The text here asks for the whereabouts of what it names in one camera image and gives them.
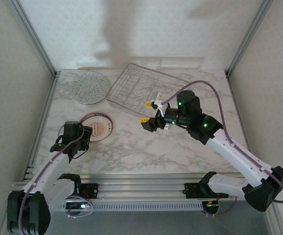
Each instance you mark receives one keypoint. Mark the white plate orange sunburst print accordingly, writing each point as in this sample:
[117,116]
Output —
[100,128]

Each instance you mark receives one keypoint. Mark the blue speckled plate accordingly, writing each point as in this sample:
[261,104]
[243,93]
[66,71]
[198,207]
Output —
[91,88]

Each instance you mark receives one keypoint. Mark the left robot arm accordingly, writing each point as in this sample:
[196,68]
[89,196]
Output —
[41,178]

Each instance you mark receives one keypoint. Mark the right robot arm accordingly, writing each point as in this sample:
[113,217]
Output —
[242,156]

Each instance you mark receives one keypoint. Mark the base circuit board with LED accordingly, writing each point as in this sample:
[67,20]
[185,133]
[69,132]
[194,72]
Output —
[208,203]
[82,206]

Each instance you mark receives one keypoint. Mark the aluminium table side rail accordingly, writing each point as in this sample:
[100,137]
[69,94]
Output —
[235,105]
[44,117]

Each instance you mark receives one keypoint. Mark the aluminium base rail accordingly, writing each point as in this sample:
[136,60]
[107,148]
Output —
[141,186]

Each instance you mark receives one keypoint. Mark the aluminium frame post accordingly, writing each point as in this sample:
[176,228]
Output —
[33,36]
[250,36]

